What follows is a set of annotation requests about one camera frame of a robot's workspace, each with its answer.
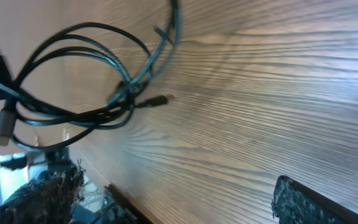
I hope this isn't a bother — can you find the black USB-A to C cable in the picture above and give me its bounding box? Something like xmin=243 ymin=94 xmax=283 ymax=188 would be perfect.
xmin=0 ymin=22 xmax=165 ymax=151

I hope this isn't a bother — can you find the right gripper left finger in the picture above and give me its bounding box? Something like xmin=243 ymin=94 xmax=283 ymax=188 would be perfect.
xmin=0 ymin=169 xmax=83 ymax=224

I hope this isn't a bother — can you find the black USB-C cable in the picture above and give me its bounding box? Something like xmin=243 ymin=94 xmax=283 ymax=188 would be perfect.
xmin=11 ymin=0 xmax=181 ymax=130

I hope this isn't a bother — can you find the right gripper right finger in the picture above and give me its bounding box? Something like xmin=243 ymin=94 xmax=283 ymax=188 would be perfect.
xmin=271 ymin=175 xmax=358 ymax=224

